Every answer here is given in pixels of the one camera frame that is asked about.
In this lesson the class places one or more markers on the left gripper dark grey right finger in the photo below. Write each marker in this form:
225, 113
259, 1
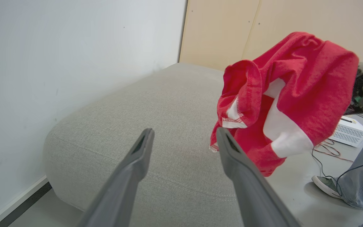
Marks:
247, 189

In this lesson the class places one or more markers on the white and black baseboard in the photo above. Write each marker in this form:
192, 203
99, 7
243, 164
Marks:
14, 201

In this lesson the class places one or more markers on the white perforated electronics box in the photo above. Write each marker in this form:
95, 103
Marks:
350, 132

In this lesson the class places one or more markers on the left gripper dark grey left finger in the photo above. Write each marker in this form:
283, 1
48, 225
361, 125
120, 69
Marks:
128, 176

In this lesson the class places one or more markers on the grey sneaker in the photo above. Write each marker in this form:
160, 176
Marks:
326, 184

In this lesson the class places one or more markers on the grey fabric sofa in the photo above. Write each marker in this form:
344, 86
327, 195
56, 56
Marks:
169, 110

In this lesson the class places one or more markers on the red and white jersey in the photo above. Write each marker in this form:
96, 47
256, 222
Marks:
314, 91

